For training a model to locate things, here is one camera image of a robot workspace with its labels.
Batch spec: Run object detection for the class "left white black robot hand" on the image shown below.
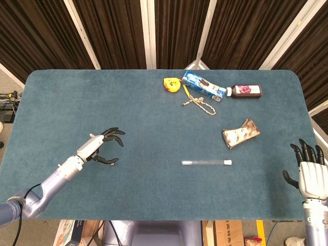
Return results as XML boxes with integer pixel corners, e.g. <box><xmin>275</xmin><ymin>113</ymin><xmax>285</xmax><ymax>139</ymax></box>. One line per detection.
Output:
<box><xmin>76</xmin><ymin>127</ymin><xmax>126</xmax><ymax>166</ymax></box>

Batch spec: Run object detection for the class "black floor device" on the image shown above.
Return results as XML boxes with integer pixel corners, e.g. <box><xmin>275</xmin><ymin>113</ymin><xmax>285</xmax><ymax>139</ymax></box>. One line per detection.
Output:
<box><xmin>0</xmin><ymin>102</ymin><xmax>17</xmax><ymax>122</ymax></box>

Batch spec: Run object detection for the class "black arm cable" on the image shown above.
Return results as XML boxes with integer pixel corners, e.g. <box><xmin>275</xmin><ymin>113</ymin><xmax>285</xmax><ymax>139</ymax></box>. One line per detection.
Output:
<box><xmin>15</xmin><ymin>183</ymin><xmax>43</xmax><ymax>246</ymax></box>

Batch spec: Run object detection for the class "teal felt table cover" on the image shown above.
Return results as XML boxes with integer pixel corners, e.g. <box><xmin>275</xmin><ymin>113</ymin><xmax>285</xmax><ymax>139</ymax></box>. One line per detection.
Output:
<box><xmin>0</xmin><ymin>69</ymin><xmax>320</xmax><ymax>221</ymax></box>

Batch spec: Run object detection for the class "blue toothpaste carton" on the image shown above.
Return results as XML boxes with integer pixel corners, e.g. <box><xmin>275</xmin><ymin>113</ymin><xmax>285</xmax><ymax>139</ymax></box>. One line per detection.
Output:
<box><xmin>181</xmin><ymin>70</ymin><xmax>227</xmax><ymax>103</ymax></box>

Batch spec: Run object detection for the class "white frame post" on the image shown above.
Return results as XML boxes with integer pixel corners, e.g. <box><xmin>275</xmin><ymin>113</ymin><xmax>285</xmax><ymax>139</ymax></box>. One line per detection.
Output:
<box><xmin>308</xmin><ymin>101</ymin><xmax>328</xmax><ymax>116</ymax></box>
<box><xmin>258</xmin><ymin>0</ymin><xmax>317</xmax><ymax>70</ymax></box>
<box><xmin>63</xmin><ymin>0</ymin><xmax>101</xmax><ymax>70</ymax></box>
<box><xmin>0</xmin><ymin>63</ymin><xmax>26</xmax><ymax>89</ymax></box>
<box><xmin>196</xmin><ymin>0</ymin><xmax>218</xmax><ymax>61</ymax></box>
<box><xmin>139</xmin><ymin>0</ymin><xmax>157</xmax><ymax>70</ymax></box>

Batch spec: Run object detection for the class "blue-grey robot torso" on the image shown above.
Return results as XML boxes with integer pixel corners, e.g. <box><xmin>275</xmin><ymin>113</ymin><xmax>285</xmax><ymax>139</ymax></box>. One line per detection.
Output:
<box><xmin>104</xmin><ymin>219</ymin><xmax>203</xmax><ymax>246</ymax></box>

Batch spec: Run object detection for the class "yellow tape measure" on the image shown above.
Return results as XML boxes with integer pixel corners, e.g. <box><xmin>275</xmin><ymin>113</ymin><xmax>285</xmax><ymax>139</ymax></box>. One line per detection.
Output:
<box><xmin>163</xmin><ymin>77</ymin><xmax>193</xmax><ymax>101</ymax></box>

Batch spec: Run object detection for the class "colourful printed box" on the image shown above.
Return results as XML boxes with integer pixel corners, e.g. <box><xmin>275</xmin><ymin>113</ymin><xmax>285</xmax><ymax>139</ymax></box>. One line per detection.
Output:
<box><xmin>52</xmin><ymin>219</ymin><xmax>85</xmax><ymax>246</ymax></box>

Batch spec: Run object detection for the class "red snack bag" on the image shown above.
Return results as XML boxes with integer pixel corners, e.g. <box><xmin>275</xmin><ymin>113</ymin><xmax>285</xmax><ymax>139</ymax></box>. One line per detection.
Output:
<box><xmin>243</xmin><ymin>237</ymin><xmax>262</xmax><ymax>246</ymax></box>

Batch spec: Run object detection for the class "brown curtain panel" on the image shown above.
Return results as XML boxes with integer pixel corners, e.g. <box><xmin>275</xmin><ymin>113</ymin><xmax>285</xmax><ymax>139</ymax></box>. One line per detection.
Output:
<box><xmin>72</xmin><ymin>0</ymin><xmax>148</xmax><ymax>70</ymax></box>
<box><xmin>271</xmin><ymin>0</ymin><xmax>328</xmax><ymax>111</ymax></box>
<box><xmin>0</xmin><ymin>0</ymin><xmax>94</xmax><ymax>84</ymax></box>
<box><xmin>201</xmin><ymin>0</ymin><xmax>308</xmax><ymax>70</ymax></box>
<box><xmin>154</xmin><ymin>0</ymin><xmax>211</xmax><ymax>70</ymax></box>

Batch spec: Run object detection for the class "glass test tube white cap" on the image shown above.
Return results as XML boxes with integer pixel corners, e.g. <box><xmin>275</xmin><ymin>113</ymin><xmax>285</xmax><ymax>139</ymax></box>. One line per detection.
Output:
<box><xmin>180</xmin><ymin>159</ymin><xmax>233</xmax><ymax>166</ymax></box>

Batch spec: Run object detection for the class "knotted beige rope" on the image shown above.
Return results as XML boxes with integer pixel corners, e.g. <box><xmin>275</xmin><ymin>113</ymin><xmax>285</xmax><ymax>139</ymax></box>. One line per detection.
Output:
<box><xmin>181</xmin><ymin>96</ymin><xmax>217</xmax><ymax>116</ymax></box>

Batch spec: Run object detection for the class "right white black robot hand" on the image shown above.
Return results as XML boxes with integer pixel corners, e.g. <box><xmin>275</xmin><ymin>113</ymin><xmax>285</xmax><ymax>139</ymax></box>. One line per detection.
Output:
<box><xmin>282</xmin><ymin>138</ymin><xmax>328</xmax><ymax>199</ymax></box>

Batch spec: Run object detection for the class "bundle of floor cables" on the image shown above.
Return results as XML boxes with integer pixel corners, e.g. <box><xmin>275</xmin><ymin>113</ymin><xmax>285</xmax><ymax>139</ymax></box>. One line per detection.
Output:
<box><xmin>0</xmin><ymin>90</ymin><xmax>23</xmax><ymax>103</ymax></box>

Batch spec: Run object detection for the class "brown cardboard box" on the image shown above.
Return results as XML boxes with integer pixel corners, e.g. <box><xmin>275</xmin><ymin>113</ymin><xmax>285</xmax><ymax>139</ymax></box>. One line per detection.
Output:
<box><xmin>202</xmin><ymin>219</ymin><xmax>244</xmax><ymax>246</ymax></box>

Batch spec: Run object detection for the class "dark bottle white cap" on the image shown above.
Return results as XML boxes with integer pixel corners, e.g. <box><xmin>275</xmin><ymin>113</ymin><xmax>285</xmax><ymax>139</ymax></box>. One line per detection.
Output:
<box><xmin>225</xmin><ymin>84</ymin><xmax>263</xmax><ymax>99</ymax></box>

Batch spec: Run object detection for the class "crumpled gold red wrapper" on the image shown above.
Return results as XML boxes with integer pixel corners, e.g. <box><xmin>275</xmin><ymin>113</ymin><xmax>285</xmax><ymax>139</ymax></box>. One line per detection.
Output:
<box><xmin>221</xmin><ymin>118</ymin><xmax>261</xmax><ymax>150</ymax></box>

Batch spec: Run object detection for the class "white stand foot bracket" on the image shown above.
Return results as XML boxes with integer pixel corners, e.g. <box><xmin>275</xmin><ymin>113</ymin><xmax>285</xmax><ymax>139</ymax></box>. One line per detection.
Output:
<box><xmin>186</xmin><ymin>58</ymin><xmax>212</xmax><ymax>70</ymax></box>

